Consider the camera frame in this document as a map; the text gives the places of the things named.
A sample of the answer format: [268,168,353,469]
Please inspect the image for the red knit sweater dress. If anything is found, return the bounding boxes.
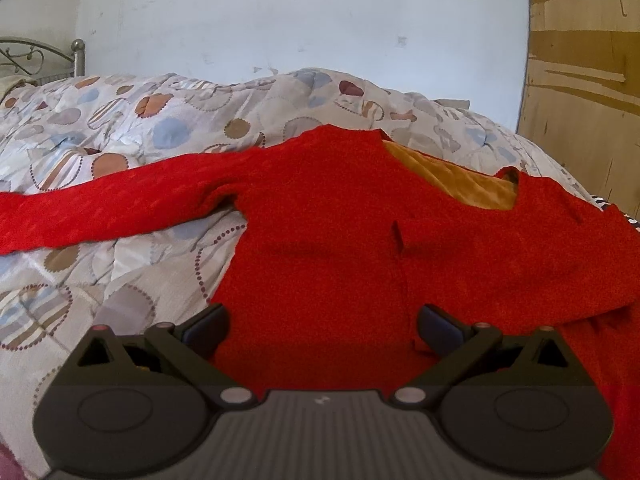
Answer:
[1,126,639,479]

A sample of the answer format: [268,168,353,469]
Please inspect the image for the patterned circle print quilt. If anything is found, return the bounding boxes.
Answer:
[1,68,586,479]

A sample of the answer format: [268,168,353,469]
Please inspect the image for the black white striped cloth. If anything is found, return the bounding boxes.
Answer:
[592,195,640,232]

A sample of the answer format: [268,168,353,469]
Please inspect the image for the brown plywood wardrobe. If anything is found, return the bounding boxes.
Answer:
[518,0,639,217]

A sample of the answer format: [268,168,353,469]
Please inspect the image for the metal bed headboard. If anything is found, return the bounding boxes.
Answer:
[0,36,86,84]

